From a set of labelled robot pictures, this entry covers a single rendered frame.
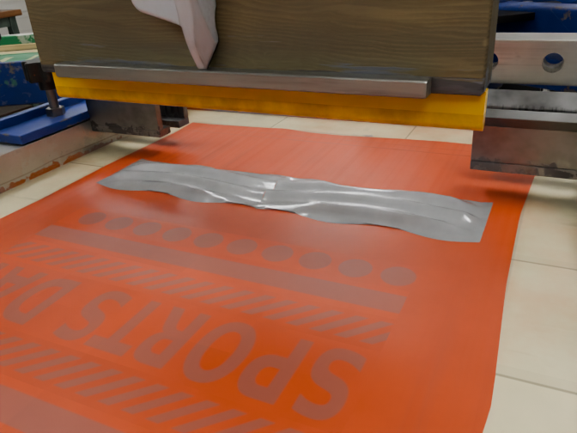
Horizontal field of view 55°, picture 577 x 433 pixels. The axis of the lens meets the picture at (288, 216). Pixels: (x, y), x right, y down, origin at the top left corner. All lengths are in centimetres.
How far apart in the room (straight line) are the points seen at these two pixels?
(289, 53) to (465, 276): 18
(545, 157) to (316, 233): 19
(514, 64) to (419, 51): 36
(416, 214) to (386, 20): 16
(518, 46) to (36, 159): 53
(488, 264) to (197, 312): 19
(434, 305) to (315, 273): 8
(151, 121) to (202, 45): 23
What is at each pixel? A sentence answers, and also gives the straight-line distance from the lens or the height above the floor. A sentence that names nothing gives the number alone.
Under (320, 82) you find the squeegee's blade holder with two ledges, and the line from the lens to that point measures 35.
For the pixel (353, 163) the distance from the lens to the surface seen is 55.
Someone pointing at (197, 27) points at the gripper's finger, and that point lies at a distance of 38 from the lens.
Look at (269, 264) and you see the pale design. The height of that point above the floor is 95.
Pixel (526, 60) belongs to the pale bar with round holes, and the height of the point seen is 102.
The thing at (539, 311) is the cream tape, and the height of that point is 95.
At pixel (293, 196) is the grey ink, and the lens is 47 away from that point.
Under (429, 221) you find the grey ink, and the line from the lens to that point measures 42.
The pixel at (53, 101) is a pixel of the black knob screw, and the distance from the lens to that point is 66.
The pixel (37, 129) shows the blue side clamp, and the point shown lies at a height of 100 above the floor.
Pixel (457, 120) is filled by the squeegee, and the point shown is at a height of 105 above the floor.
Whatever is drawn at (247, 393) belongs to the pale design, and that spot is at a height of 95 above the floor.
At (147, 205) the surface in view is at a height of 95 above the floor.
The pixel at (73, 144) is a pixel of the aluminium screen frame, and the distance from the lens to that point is 65.
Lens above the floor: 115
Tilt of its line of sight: 26 degrees down
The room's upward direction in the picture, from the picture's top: 4 degrees counter-clockwise
